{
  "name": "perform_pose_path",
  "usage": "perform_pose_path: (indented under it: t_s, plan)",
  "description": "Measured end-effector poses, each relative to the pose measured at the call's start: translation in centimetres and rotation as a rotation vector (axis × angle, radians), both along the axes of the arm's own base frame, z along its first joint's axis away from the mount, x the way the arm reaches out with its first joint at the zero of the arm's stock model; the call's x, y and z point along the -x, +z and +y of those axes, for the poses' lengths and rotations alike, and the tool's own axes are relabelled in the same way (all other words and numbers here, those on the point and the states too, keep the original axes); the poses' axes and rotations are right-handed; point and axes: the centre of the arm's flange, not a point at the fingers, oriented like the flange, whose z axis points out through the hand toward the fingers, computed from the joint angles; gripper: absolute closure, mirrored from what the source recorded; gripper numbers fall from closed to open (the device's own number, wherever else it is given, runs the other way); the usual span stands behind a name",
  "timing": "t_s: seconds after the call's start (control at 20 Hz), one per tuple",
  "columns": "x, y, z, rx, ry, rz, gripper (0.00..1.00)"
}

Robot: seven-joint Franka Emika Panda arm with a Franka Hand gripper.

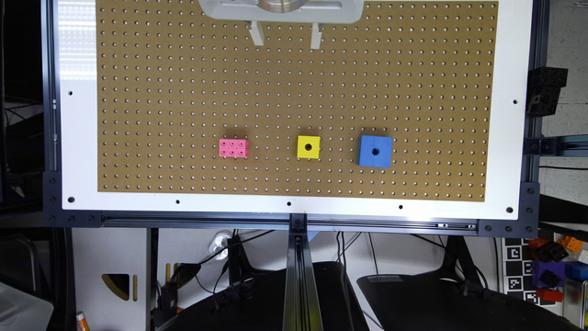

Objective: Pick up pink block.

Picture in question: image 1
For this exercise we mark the aluminium table frame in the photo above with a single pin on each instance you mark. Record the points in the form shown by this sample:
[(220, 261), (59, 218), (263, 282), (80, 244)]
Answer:
[(298, 257)]

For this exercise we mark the orange tube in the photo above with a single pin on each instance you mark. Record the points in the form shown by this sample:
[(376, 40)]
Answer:
[(82, 322)]

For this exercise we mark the pile of coloured blocks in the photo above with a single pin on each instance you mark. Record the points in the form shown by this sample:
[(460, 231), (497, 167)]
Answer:
[(555, 261)]

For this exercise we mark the black cube cluster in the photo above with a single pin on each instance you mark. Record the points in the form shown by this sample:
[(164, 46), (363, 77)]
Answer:
[(543, 90)]

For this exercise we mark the black office chair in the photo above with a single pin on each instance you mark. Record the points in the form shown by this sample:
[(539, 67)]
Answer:
[(414, 303), (260, 304)]

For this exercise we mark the blue cube with hole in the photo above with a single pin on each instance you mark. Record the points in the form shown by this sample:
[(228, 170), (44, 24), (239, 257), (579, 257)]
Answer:
[(375, 151)]

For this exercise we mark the black office chair right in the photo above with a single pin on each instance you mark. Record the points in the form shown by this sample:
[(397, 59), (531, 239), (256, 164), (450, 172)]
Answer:
[(414, 303)]

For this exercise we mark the yellow cube with hole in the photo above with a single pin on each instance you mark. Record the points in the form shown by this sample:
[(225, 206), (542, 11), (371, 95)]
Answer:
[(308, 147)]

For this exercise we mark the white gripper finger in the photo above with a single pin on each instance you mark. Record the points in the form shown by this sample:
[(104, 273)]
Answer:
[(316, 36), (256, 33)]

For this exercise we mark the black white marker sheet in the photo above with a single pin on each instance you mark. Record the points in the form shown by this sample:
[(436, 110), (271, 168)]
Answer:
[(517, 272)]

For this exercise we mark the black office chair left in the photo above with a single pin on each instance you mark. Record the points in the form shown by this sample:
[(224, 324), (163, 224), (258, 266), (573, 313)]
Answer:
[(260, 304)]

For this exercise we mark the white cabinet panel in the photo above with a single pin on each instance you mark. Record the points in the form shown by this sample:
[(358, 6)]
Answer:
[(111, 269)]

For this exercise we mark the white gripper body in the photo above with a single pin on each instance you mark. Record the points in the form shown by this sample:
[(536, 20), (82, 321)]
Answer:
[(298, 11)]

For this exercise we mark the white table board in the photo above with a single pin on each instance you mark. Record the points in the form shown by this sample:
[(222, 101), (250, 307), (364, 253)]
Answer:
[(415, 111)]

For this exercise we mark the pink lego block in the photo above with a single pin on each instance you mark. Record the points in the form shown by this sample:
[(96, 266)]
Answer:
[(234, 148)]

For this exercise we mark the brown pegboard panel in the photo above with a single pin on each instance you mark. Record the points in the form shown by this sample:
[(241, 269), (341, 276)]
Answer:
[(172, 82)]

